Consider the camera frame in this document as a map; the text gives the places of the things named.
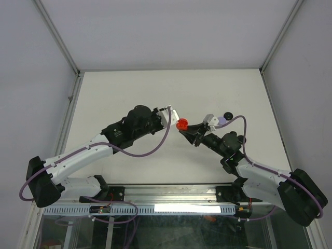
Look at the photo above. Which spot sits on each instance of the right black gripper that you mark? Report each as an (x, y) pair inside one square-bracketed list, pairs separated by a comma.
[(193, 129)]

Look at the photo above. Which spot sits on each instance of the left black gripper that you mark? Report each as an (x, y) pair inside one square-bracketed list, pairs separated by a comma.
[(158, 118)]

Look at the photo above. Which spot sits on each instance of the red round charging case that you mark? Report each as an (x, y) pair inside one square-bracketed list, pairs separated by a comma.
[(182, 124)]

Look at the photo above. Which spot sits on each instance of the purple round charging case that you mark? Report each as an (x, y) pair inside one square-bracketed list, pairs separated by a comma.
[(221, 121)]

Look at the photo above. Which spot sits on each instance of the black round charging case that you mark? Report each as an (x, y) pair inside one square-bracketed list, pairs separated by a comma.
[(228, 116)]

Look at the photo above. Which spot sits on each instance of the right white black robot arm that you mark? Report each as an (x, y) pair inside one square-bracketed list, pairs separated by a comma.
[(295, 192)]

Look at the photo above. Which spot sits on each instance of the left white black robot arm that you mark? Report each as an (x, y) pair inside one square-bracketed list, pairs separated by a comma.
[(50, 180)]

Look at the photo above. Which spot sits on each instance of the small electronics board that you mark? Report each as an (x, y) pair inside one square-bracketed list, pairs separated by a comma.
[(100, 209)]

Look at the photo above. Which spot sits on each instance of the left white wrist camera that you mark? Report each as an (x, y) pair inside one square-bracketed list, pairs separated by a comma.
[(168, 115)]

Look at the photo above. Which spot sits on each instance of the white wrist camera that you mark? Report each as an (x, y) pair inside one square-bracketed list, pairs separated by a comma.
[(211, 122), (168, 115)]

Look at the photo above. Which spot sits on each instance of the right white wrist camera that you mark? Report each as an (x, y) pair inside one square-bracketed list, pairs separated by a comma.
[(211, 122)]

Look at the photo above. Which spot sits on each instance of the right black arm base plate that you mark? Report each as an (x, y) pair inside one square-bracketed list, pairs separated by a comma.
[(230, 194)]

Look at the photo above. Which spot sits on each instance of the aluminium mounting rail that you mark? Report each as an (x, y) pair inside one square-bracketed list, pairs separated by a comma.
[(135, 193)]

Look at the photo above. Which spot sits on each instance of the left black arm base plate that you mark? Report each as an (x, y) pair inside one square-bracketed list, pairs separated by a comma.
[(114, 193)]

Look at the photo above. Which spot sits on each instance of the left aluminium frame post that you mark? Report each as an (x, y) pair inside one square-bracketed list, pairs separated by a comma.
[(55, 35)]

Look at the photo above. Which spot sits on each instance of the aluminium frame post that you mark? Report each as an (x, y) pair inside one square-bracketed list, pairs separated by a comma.
[(55, 35), (281, 34)]

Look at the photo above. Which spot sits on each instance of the white slotted cable duct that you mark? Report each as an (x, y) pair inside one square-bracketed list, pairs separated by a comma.
[(156, 209)]

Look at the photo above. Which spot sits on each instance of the right aluminium frame post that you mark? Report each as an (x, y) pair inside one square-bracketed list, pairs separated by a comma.
[(281, 34)]

